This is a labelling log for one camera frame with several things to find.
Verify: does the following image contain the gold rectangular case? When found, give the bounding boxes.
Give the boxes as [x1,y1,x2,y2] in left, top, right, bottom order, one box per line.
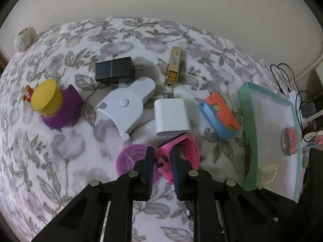
[164,46,182,87]

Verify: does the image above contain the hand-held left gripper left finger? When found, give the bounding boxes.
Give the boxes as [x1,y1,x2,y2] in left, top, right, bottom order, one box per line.
[31,146,155,242]

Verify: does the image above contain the cream yarn ball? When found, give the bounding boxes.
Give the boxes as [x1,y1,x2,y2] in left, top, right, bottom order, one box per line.
[14,26,37,52]

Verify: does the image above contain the white rabbit-shaped plastic device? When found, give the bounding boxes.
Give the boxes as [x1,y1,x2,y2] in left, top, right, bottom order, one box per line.
[96,77,156,142]

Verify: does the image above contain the clear round container orange pieces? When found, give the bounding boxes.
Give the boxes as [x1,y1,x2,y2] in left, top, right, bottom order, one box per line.
[281,126,299,157]

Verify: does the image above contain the white charger plug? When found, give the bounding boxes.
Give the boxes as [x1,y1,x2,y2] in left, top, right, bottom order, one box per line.
[153,93,191,137]

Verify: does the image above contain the black rectangular box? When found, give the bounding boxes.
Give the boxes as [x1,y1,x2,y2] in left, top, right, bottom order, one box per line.
[95,57,135,83]

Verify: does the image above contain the white power strip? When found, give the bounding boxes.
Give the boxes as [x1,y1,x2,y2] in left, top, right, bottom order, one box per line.
[289,91,302,111]

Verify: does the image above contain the white cabinet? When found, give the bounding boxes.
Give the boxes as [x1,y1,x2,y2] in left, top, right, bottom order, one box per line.
[311,55,323,106]

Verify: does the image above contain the purple round lid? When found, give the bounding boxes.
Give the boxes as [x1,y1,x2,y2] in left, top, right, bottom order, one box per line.
[116,144,162,184]

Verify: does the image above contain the orange and blue toy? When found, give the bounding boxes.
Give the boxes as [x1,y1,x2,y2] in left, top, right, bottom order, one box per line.
[197,92,241,140]

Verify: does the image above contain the black charger cable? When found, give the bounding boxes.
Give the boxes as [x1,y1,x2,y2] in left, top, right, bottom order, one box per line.
[296,91,323,143]

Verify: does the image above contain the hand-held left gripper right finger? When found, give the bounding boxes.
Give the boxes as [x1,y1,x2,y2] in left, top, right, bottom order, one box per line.
[170,147,302,242]

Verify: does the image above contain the teal cardboard box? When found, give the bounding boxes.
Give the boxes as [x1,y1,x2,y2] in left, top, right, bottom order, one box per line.
[238,82,304,203]

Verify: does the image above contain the black cable with plug end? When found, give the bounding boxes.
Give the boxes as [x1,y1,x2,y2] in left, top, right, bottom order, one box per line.
[270,64,302,99]

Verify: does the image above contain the pink wristwatch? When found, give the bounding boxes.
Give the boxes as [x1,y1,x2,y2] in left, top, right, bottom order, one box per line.
[154,134,201,184]

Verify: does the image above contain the black power adapter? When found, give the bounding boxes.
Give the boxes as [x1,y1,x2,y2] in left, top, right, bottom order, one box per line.
[300,102,317,118]

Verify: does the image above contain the purple toy with yellow cap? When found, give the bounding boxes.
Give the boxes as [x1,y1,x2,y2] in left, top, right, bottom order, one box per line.
[24,79,84,131]

